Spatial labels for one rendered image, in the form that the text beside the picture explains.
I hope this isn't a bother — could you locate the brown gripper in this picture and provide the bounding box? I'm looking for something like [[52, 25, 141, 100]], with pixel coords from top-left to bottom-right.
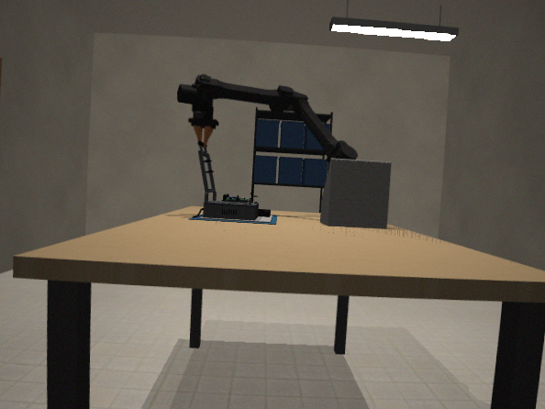
[[188, 118, 218, 147]]

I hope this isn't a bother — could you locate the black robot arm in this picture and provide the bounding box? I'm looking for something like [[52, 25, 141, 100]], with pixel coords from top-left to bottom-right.
[[177, 74, 358, 166]]

